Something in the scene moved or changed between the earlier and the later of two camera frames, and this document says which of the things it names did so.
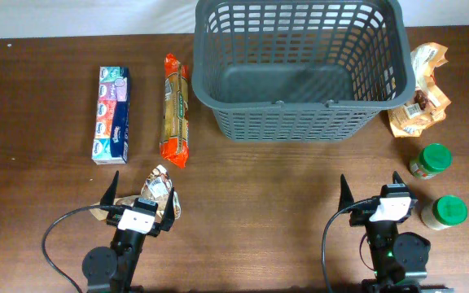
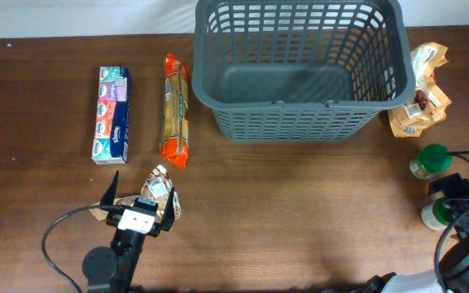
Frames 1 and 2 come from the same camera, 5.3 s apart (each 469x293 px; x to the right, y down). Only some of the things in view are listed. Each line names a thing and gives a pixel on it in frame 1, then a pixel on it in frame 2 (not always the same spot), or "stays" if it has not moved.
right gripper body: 362,216 to 453,186
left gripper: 168,220 stays
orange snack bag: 428,104 stays
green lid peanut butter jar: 444,212 stays
